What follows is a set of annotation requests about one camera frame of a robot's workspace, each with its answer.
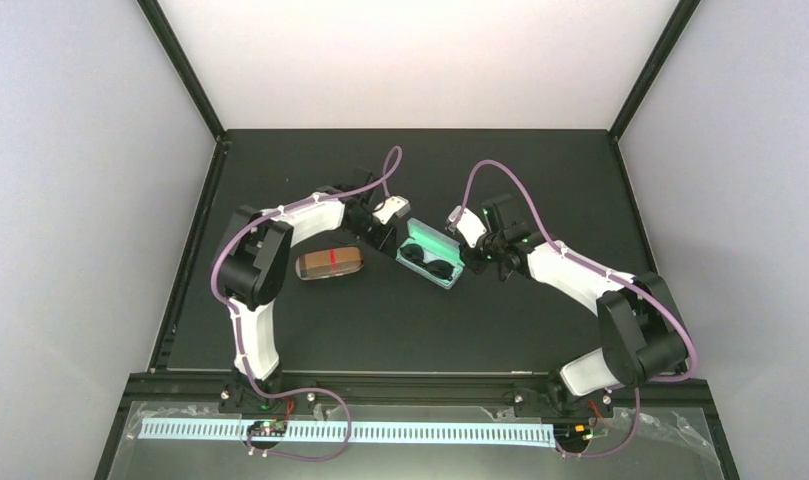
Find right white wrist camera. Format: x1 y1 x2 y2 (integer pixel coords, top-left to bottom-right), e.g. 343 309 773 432
447 206 487 249

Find purple cable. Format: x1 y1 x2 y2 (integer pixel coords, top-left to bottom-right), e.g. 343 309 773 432
209 145 404 463
458 159 700 460

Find brown plaid glasses case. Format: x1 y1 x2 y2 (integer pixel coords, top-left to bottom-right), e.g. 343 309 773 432
295 246 365 281

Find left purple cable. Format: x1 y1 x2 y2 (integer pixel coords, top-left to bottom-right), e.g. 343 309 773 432
209 145 404 463

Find black front frame rail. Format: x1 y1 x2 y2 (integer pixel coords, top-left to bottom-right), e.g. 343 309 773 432
95 369 740 479

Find left black frame post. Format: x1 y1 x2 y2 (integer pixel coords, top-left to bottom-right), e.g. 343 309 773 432
137 0 226 142

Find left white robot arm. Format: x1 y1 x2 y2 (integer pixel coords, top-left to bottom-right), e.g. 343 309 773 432
210 179 410 392

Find right black frame post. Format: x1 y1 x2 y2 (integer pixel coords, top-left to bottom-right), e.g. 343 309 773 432
608 0 701 143

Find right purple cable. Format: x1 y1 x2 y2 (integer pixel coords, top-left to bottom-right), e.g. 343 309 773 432
458 159 700 460

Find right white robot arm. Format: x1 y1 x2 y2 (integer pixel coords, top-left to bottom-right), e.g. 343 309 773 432
448 195 692 419

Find right small circuit board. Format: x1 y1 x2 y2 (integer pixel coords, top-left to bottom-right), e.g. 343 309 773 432
557 425 595 441

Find blue-grey glasses case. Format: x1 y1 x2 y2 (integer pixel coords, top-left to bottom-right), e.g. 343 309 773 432
396 218 465 290

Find white slotted cable duct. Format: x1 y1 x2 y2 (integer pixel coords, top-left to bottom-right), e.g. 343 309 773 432
135 418 556 448

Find black frame post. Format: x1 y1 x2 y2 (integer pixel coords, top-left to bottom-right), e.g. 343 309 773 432
137 0 226 142
608 0 701 143

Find small circuit board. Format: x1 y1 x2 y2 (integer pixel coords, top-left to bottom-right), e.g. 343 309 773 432
246 420 288 439
557 425 595 441

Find black sunglasses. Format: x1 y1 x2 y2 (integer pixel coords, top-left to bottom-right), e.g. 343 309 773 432
399 243 454 281

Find left small circuit board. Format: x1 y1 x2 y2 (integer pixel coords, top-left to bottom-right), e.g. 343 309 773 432
246 420 288 439

